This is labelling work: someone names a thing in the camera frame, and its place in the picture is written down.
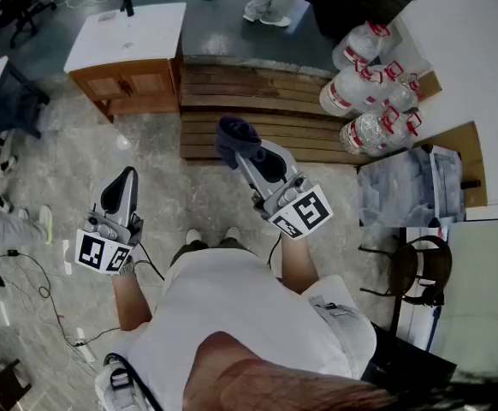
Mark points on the person's right leg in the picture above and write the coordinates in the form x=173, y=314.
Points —
x=232, y=244

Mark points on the black faucet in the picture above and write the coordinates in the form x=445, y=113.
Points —
x=127, y=7

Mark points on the person's white shoe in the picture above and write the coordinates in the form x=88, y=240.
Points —
x=232, y=233
x=193, y=236

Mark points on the dark wooden stool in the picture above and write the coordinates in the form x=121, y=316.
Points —
x=7, y=385

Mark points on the person's left leg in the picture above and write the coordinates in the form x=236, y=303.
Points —
x=189, y=251

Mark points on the dark blue cloth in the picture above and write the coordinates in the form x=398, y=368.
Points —
x=236, y=137

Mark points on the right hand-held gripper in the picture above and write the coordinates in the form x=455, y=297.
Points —
x=304, y=212

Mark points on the person's head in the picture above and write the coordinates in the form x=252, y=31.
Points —
x=227, y=358

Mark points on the blue pole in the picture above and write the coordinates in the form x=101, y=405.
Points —
x=434, y=328

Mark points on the silver wristwatch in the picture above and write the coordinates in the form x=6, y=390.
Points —
x=128, y=268

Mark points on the white countertop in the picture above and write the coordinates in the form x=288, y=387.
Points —
x=146, y=28

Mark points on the person's white shirt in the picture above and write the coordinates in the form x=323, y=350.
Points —
x=232, y=298

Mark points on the person's leg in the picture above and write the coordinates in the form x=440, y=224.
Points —
x=189, y=251
x=232, y=244

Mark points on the person's right white shoe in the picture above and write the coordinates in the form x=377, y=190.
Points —
x=232, y=233

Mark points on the wooden slat platform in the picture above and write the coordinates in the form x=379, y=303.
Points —
x=253, y=101

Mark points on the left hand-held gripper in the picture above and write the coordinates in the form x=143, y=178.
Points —
x=103, y=251

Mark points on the person's left white shoe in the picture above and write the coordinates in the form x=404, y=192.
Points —
x=193, y=236

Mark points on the person's left forearm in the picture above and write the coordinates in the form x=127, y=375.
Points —
x=131, y=302

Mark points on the black bag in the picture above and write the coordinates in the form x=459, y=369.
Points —
x=403, y=362

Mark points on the person's right forearm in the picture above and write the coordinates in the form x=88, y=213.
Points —
x=298, y=268

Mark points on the brown wooden cabinet door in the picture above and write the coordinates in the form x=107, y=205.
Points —
x=103, y=87
x=150, y=85

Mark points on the dark table with pale top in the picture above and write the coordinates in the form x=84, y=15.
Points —
x=18, y=97

